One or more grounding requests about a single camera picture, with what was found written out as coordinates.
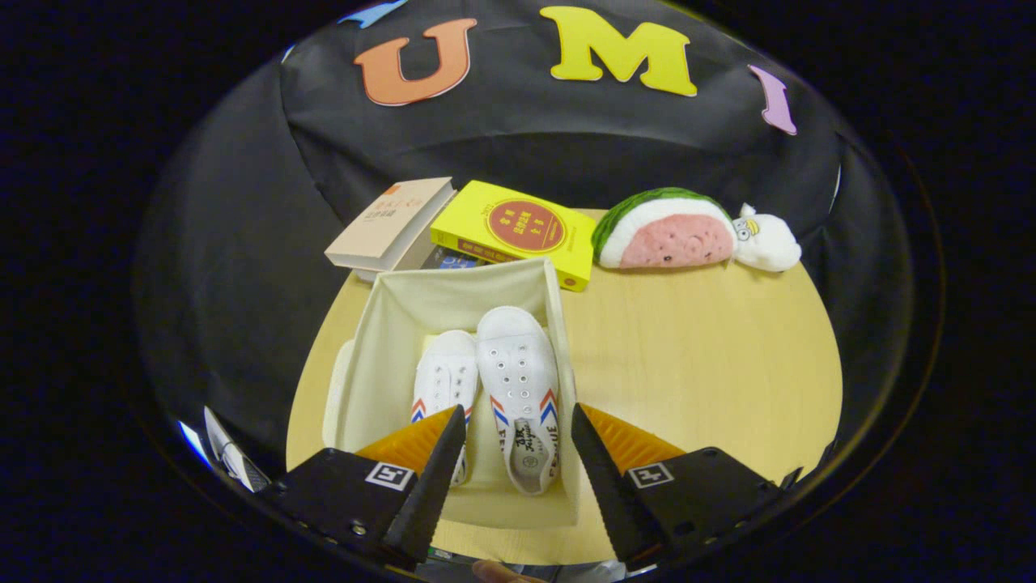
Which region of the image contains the beige book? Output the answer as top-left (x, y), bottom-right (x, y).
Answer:
top-left (325, 177), bottom-right (456, 280)

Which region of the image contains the small white plush toy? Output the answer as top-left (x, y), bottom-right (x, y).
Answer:
top-left (731, 202), bottom-right (803, 273)

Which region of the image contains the watermelon slice plush toy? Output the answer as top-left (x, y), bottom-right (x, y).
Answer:
top-left (591, 187), bottom-right (737, 270)

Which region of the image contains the white canvas shoe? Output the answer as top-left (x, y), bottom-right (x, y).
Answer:
top-left (410, 330), bottom-right (480, 487)
top-left (476, 305), bottom-right (562, 496)

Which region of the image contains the computer monitor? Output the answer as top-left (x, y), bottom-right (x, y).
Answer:
top-left (176, 419), bottom-right (213, 469)

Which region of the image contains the yellow book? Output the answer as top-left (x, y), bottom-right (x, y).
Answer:
top-left (429, 180), bottom-right (597, 292)

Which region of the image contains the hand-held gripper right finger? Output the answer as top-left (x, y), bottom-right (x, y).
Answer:
top-left (571, 402), bottom-right (802, 568)

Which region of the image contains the cream fabric storage box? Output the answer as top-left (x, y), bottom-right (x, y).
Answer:
top-left (321, 257), bottom-right (584, 531)

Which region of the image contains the white keyboard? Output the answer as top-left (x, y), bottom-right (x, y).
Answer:
top-left (202, 405), bottom-right (272, 493)

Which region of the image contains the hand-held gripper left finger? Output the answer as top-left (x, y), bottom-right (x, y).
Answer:
top-left (279, 405), bottom-right (468, 568)

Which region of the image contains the blue book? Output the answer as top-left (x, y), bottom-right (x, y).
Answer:
top-left (421, 247), bottom-right (490, 270)

